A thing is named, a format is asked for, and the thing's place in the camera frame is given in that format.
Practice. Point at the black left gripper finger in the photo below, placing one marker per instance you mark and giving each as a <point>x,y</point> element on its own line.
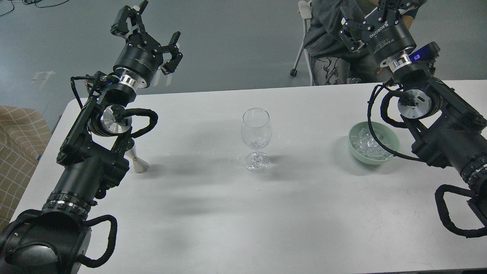
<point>128,24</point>
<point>168,67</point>

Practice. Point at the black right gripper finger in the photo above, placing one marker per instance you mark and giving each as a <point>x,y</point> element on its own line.
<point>357,33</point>
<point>406,8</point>

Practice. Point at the white office chair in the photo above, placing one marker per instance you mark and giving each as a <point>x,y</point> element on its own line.
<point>304,10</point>

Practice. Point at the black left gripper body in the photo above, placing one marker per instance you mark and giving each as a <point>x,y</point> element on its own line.
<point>140,61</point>

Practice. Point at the person in grey hoodie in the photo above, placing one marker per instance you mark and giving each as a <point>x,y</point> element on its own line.
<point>330,61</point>

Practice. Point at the steel cocktail jigger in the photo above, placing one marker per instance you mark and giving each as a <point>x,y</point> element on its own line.
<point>139,165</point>

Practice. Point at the green bowl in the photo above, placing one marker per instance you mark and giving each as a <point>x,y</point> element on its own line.
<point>385,135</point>

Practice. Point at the clear wine glass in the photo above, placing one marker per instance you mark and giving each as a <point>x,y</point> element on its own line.
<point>256,133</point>

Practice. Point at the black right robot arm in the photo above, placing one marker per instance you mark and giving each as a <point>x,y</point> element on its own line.
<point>446,129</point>

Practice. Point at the clear ice cubes pile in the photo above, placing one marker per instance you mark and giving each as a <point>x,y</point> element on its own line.
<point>365,144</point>

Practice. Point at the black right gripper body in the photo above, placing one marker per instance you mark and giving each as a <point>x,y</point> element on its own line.
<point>386,40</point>

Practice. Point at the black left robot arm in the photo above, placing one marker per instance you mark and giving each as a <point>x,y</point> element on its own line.
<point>59,238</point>

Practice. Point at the beige checkered sofa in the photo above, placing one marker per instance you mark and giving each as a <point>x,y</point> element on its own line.
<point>24,136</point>

